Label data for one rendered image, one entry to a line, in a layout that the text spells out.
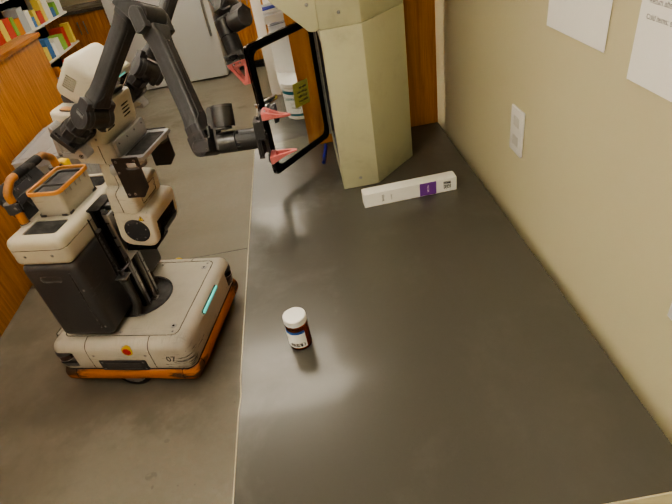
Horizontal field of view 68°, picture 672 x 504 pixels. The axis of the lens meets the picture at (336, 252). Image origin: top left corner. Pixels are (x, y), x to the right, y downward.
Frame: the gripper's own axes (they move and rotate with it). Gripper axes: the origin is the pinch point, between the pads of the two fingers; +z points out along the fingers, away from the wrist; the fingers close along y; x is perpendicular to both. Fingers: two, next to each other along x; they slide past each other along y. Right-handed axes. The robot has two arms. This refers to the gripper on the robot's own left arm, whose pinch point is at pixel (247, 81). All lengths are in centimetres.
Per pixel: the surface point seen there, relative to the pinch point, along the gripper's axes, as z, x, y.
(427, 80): 21, -57, 18
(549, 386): 68, -51, -94
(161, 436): 115, 87, -11
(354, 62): 6.1, -35.1, -26.7
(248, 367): 54, 4, -84
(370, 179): 40, -28, -17
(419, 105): 29, -52, 20
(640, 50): 18, -76, -89
